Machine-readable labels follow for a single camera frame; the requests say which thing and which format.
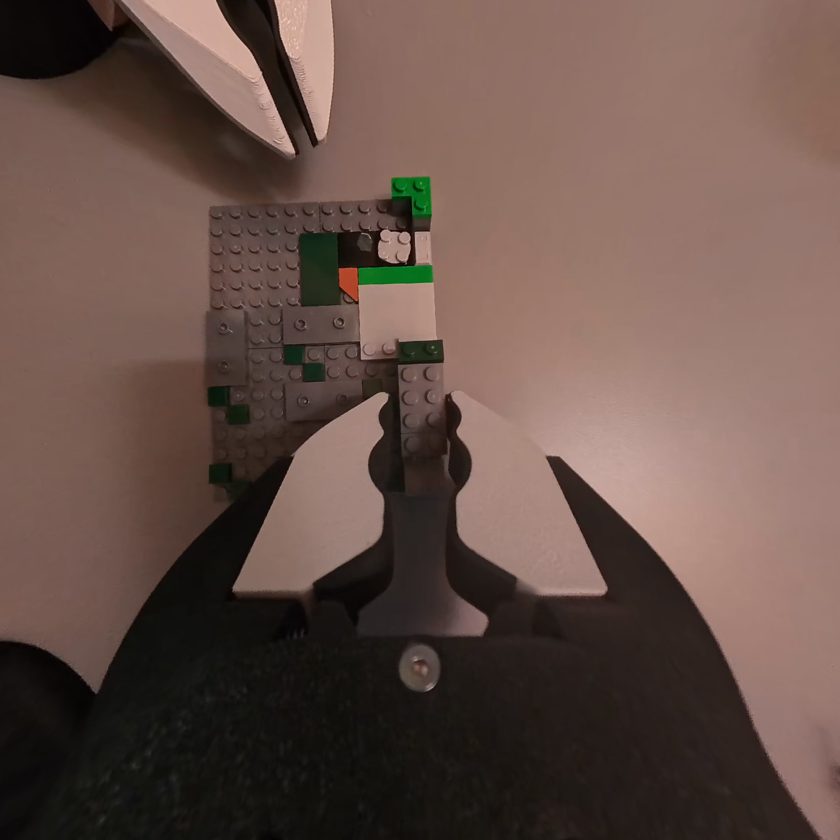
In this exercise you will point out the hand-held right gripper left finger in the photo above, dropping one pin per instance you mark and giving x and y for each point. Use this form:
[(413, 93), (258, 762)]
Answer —
[(315, 512)]

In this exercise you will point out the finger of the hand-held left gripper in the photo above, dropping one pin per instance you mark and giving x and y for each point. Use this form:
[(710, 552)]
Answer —
[(308, 46), (216, 59)]

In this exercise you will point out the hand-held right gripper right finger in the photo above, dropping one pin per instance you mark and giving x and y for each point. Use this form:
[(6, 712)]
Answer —
[(525, 518)]

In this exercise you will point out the grey toy brick plate model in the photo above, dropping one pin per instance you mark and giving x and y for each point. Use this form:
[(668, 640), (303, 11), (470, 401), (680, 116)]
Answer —
[(262, 262)]

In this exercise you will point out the dark cloth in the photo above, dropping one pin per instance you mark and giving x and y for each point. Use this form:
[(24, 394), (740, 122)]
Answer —
[(33, 754)]

